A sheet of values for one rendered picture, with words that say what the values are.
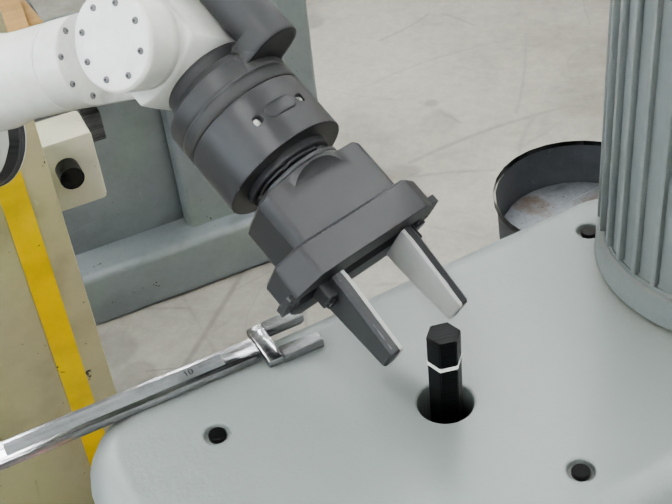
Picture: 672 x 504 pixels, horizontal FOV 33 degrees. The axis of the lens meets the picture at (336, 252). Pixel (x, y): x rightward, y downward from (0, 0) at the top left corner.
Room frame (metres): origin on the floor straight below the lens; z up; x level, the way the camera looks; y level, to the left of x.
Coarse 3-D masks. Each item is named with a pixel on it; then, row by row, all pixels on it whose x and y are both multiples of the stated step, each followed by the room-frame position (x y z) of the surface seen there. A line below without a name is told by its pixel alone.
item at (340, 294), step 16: (320, 288) 0.54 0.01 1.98; (336, 288) 0.54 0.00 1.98; (352, 288) 0.53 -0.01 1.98; (320, 304) 0.54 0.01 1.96; (336, 304) 0.54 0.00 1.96; (352, 304) 0.52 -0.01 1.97; (368, 304) 0.52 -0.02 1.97; (352, 320) 0.53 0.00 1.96; (368, 320) 0.52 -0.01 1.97; (368, 336) 0.52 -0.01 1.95; (384, 336) 0.51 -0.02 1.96; (384, 352) 0.50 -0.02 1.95
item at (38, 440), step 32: (288, 320) 0.60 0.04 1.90; (224, 352) 0.58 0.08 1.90; (256, 352) 0.57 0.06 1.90; (288, 352) 0.57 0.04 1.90; (160, 384) 0.55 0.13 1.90; (192, 384) 0.55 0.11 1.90; (64, 416) 0.54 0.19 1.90; (96, 416) 0.53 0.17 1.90; (128, 416) 0.53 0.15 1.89; (0, 448) 0.51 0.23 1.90; (32, 448) 0.51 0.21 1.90
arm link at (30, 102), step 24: (0, 48) 0.75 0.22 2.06; (24, 48) 0.73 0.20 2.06; (0, 72) 0.74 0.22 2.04; (24, 72) 0.72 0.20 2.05; (0, 96) 0.73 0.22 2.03; (24, 96) 0.72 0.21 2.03; (0, 120) 0.74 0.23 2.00; (24, 120) 0.74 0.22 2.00; (0, 144) 0.79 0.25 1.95; (0, 168) 0.79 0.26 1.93
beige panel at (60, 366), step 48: (0, 192) 2.06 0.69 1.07; (48, 192) 2.10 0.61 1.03; (0, 240) 2.05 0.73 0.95; (48, 240) 2.09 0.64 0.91; (0, 288) 2.03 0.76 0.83; (48, 288) 2.07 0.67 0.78; (0, 336) 2.02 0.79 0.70; (48, 336) 2.06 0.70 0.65; (96, 336) 2.11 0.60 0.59; (0, 384) 2.00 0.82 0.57; (48, 384) 2.04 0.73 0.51; (96, 384) 2.09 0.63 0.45; (0, 432) 1.98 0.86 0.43; (96, 432) 2.07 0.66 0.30; (0, 480) 1.96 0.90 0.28; (48, 480) 2.01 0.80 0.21
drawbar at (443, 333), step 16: (432, 336) 0.51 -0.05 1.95; (448, 336) 0.51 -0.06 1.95; (432, 352) 0.51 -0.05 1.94; (448, 352) 0.50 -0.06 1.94; (432, 368) 0.51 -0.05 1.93; (432, 384) 0.51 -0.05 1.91; (448, 384) 0.50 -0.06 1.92; (432, 400) 0.51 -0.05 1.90; (448, 400) 0.50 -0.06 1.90; (432, 416) 0.51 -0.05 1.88; (448, 416) 0.50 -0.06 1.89
